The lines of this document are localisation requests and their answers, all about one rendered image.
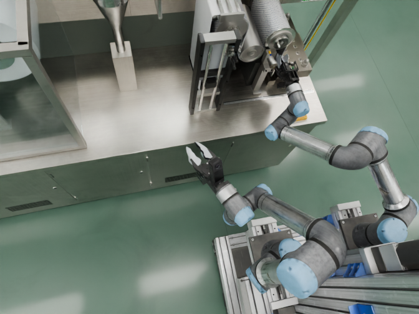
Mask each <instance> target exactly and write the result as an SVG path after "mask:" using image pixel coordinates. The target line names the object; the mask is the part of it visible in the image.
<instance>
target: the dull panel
mask: <svg viewBox="0 0 419 314"><path fill-rule="evenodd" d="M194 15H195V12H194V11H186V12H171V13H163V14H162V19H159V18H158V14H148V15H140V16H125V17H124V18H123V23H122V32H123V39H124V41H130V46H131V49H142V48H149V47H161V46H168V45H179V44H191V40H192V33H193V21H194ZM61 24H62V27H63V29H64V32H65V34H66V36H67V39H68V41H69V44H70V47H71V49H72V51H73V54H74V55H81V54H93V53H99V52H111V49H110V43H111V42H115V40H114V37H113V31H112V27H111V26H110V24H109V23H108V22H107V20H106V18H101V19H86V20H78V21H63V22H61Z"/></svg>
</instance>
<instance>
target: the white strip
mask: <svg viewBox="0 0 419 314"><path fill-rule="evenodd" d="M217 15H218V11H217V8H216V5H215V3H214V0H196V4H195V15H194V21H193V33H192V40H191V51H190V55H189V58H190V62H191V67H192V70H193V67H194V61H195V52H196V43H197V37H198V33H200V32H202V33H203V34H207V33H210V27H211V21H212V18H213V20H214V21H217V20H218V17H217ZM200 85H201V80H199V84H198V90H200Z"/></svg>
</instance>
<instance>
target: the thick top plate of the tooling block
mask: <svg viewBox="0 0 419 314"><path fill-rule="evenodd" d="M288 23H289V25H290V27H291V29H294V31H295V33H296V36H295V38H294V40H293V41H292V42H291V43H290V44H289V45H288V46H287V48H286V50H285V52H284V54H283V56H285V55H286V54H288V55H289V58H288V62H293V63H294V61H296V63H297V66H298V68H299V70H298V71H297V74H298V76H299V77H308V76H309V74H310V73H311V71H312V67H311V65H310V63H308V65H307V67H303V66H302V65H301V63H302V61H303V60H304V59H306V58H307V56H306V53H305V50H304V48H303V46H302V43H301V41H300V38H299V36H298V34H297V31H296V28H295V27H294V24H293V22H292V19H291V17H290V18H289V21H288Z"/></svg>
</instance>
